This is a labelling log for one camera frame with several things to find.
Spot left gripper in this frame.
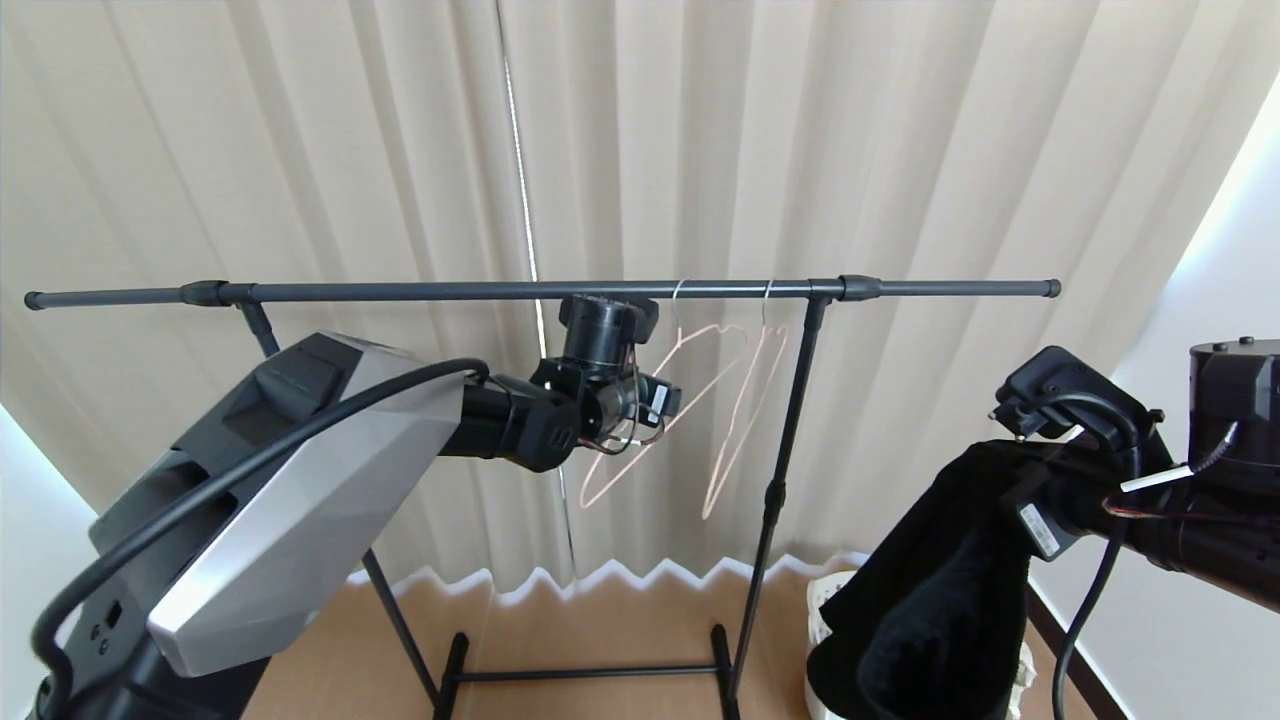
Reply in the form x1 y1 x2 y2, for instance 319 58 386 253
588 370 685 451

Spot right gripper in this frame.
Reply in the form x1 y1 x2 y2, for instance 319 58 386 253
1005 455 1151 563

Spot pink clothes hanger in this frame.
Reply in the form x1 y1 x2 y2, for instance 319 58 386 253
578 278 753 511
700 278 791 522

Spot black shorts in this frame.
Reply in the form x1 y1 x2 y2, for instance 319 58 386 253
805 440 1051 720

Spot black clothes rack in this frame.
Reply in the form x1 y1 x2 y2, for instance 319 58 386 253
25 275 1061 720

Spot white laundry basket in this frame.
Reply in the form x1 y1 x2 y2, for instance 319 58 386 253
805 570 1036 720

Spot beige curtain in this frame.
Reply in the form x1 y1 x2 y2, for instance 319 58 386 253
0 0 1280 601

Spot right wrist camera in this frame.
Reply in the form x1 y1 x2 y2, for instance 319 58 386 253
988 346 1166 476

